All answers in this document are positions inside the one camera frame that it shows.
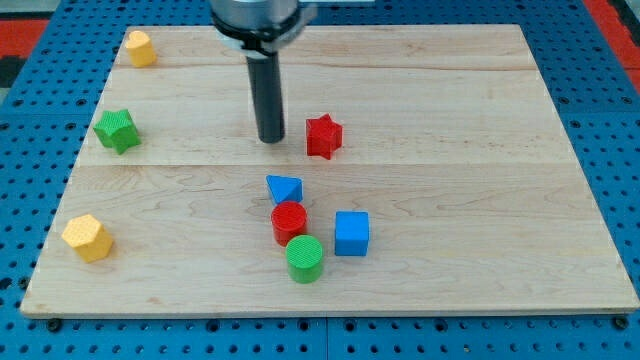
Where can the yellow heart block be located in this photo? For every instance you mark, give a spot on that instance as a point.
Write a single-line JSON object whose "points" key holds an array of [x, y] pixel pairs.
{"points": [[140, 49]]}

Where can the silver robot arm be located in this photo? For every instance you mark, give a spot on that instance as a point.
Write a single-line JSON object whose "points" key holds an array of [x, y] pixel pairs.
{"points": [[259, 29]]}

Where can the yellow hexagon block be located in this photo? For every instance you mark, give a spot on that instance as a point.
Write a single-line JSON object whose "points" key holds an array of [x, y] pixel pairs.
{"points": [[88, 237]]}

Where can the red star block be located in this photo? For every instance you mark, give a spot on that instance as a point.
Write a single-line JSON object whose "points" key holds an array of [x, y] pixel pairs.
{"points": [[323, 136]]}

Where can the green star block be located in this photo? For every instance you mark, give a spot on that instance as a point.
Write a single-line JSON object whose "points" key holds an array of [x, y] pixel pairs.
{"points": [[117, 130]]}

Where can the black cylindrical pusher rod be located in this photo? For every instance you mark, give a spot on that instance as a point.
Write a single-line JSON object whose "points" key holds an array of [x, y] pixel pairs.
{"points": [[265, 83]]}

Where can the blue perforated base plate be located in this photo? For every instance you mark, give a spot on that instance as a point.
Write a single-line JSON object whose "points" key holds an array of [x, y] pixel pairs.
{"points": [[47, 112]]}

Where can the blue cube block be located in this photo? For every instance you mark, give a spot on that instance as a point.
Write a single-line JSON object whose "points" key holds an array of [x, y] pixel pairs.
{"points": [[352, 233]]}

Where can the red cylinder block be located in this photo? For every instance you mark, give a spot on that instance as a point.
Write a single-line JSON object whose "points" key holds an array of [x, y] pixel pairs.
{"points": [[289, 219]]}

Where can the blue triangle block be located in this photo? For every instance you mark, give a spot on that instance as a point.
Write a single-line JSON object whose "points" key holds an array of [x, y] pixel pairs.
{"points": [[284, 188]]}

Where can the wooden board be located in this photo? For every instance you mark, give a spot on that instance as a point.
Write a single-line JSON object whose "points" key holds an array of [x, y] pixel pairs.
{"points": [[451, 143]]}

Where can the green cylinder block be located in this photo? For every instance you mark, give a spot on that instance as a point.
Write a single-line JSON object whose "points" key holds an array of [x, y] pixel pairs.
{"points": [[304, 255]]}

